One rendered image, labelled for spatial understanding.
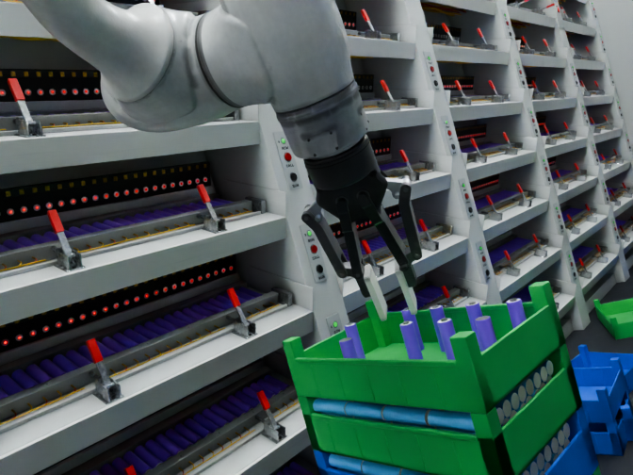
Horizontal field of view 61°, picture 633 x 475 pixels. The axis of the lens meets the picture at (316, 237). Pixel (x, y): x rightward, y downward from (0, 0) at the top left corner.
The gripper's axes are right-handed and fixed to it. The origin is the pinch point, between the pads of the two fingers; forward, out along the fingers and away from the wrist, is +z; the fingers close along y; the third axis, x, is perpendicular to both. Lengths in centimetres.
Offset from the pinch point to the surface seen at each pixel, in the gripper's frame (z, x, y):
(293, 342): 4.7, -0.2, -15.5
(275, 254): 10.2, 36.9, -29.5
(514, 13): 11, 192, 44
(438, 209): 39, 94, 0
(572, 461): 21.7, -10.7, 15.3
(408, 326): 6.1, 0.0, 0.4
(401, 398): 6.9, -11.3, -0.7
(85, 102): -32, 35, -50
